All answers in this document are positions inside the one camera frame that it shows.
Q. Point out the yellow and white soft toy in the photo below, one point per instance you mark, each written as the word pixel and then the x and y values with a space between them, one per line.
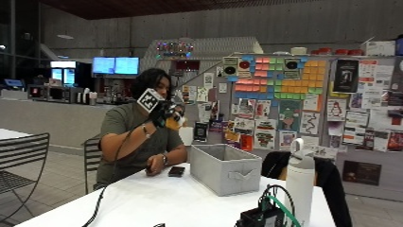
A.
pixel 173 123

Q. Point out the wrist watch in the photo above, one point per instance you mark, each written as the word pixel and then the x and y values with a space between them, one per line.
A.
pixel 164 159

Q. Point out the white marker cube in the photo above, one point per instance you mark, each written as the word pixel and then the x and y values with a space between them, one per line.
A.
pixel 149 100

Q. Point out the black phone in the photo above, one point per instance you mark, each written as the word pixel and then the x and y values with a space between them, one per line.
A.
pixel 176 171

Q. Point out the the person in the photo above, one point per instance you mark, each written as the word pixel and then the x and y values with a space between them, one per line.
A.
pixel 125 126

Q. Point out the black metal slatted chair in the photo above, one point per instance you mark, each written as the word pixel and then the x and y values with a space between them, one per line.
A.
pixel 91 157
pixel 20 157

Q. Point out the small black object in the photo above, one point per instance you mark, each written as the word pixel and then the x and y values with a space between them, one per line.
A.
pixel 160 225

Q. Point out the grey fabric storage box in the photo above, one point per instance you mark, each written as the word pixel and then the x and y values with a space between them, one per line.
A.
pixel 226 171

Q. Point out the lit drinks fridge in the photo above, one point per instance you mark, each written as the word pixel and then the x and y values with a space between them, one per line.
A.
pixel 63 74

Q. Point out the counter appliances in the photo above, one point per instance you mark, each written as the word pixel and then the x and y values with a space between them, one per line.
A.
pixel 55 94

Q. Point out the grey service counter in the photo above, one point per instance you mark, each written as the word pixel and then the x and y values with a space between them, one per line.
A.
pixel 51 119

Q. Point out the group of coloured sticky notes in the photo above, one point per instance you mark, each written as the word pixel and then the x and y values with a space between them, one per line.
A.
pixel 294 83

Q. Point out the black electronics box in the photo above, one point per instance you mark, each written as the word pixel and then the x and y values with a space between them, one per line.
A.
pixel 262 218

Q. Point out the white round container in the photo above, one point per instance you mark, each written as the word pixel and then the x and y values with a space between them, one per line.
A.
pixel 298 50

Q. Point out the white insulated bottle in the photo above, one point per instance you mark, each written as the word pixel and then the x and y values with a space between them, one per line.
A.
pixel 299 186

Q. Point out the black poster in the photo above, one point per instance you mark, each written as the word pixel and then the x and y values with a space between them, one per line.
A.
pixel 346 75

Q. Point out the row of red containers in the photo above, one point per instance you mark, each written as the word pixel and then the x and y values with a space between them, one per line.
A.
pixel 338 51

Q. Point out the black jacket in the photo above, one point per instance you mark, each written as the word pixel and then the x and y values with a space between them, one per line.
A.
pixel 331 186

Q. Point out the group of paper posters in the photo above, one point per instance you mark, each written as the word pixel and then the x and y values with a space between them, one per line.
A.
pixel 361 119

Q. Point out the dark plaque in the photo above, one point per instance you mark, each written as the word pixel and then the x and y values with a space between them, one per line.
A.
pixel 362 172

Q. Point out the grey notice board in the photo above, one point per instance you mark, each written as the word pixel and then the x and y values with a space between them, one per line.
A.
pixel 378 151

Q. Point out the white cardboard box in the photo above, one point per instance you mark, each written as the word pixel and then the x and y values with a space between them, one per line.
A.
pixel 379 48

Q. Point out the wall screen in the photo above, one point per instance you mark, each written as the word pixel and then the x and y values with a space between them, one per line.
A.
pixel 104 65
pixel 127 65

